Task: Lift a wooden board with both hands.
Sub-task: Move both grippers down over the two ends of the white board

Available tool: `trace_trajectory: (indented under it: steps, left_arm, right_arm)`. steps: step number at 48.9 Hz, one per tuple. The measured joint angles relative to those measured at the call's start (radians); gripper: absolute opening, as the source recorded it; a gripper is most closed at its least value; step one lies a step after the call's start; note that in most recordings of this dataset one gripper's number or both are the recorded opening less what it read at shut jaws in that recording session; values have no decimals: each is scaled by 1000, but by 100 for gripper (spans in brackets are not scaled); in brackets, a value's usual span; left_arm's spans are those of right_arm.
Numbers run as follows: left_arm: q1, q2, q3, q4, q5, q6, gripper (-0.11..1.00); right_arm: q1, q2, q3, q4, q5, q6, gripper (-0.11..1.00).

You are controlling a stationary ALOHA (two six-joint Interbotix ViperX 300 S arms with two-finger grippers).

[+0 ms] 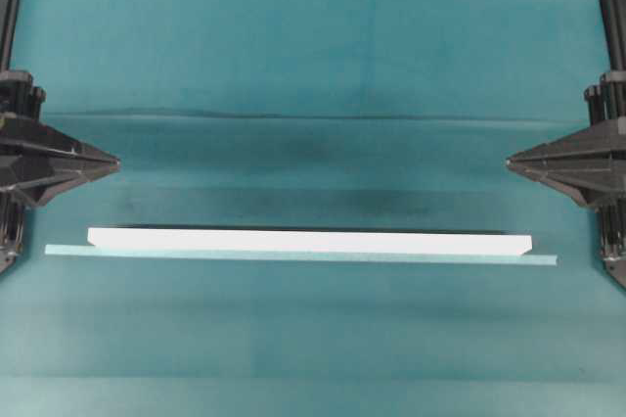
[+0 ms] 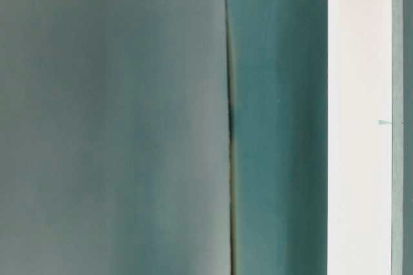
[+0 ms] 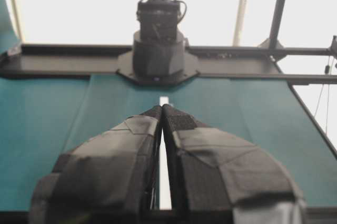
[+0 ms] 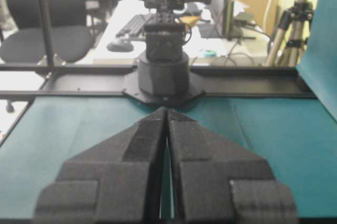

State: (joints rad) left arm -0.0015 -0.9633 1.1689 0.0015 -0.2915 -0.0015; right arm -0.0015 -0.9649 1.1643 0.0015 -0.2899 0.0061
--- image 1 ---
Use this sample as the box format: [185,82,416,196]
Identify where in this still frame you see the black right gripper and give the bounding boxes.
[505,70,626,271]

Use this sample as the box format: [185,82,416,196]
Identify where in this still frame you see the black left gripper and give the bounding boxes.
[0,69,121,271]

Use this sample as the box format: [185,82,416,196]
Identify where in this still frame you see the white wooden board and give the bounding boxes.
[87,227,533,255]

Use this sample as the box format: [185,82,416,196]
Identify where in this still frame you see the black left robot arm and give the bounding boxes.
[1,0,119,272]

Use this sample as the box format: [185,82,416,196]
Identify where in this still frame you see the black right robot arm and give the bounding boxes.
[507,0,625,283]

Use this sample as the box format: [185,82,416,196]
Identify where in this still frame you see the teal table cloth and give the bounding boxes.
[1,0,625,416]

